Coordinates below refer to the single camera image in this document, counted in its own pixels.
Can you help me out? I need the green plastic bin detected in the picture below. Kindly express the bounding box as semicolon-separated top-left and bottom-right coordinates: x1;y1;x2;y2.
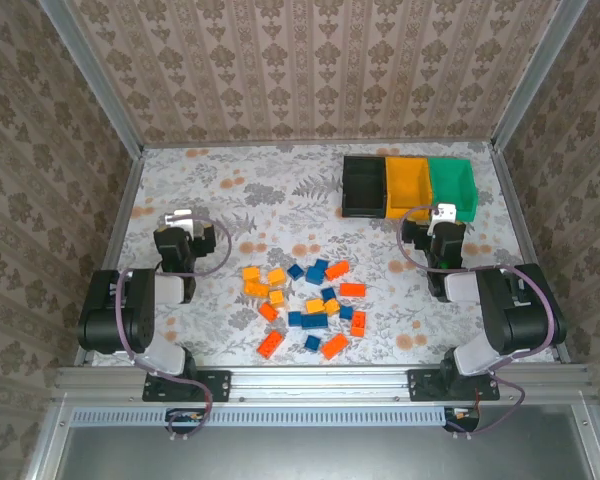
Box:
427;156;480;223

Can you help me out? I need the yellow plastic bin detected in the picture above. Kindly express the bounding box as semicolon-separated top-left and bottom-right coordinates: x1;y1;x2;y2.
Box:
383;156;435;221

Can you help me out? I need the black plastic bin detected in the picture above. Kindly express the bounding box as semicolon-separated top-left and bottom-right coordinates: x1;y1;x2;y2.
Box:
342;154;389;220

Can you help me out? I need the floral patterned table cover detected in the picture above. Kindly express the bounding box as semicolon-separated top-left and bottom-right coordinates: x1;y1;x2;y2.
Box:
92;142;561;369

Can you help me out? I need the large blue lego brick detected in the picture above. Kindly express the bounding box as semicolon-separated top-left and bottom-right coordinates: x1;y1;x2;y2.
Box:
305;258;330;286

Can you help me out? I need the black connector box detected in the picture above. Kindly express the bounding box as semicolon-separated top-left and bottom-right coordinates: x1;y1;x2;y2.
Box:
166;407;207;434
443;406;481;434

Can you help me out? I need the grey metal sheet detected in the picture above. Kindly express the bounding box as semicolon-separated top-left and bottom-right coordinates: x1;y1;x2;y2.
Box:
29;402;600;480

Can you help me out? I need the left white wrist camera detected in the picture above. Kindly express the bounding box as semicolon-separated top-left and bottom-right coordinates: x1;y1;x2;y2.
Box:
163;209;195;227

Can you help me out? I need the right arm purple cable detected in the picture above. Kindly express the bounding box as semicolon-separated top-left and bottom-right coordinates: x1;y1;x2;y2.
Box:
396;203;567;440

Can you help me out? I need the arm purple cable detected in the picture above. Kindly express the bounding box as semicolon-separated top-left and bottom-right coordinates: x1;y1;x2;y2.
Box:
396;203;567;440
115;217;233;441

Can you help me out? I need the aluminium frame side rail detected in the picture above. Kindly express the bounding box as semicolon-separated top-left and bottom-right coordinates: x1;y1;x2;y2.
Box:
492;144;572;362
101;149;145;272

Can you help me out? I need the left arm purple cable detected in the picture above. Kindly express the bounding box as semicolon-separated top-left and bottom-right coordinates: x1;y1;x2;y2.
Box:
115;217;233;441

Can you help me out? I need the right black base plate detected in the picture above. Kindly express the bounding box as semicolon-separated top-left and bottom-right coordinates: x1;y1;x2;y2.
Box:
408;368;500;403

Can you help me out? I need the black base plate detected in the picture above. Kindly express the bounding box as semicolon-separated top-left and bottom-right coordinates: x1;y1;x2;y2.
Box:
408;368;500;403
142;368;231;403

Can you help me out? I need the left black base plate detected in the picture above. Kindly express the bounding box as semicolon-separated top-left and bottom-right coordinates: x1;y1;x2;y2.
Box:
142;368;231;403

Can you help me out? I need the aluminium frame rear rail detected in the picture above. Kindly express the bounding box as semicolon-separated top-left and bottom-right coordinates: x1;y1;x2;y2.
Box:
142;139;496;150

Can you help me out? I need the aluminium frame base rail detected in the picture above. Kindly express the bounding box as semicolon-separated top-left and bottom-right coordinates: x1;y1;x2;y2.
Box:
54;364;594;403

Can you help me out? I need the aluminium frame post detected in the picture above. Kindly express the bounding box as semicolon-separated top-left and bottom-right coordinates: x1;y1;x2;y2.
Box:
489;0;589;151
37;0;146;157

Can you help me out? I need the grey slotted cable duct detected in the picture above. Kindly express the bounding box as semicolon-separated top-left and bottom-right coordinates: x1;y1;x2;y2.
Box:
72;405;447;427

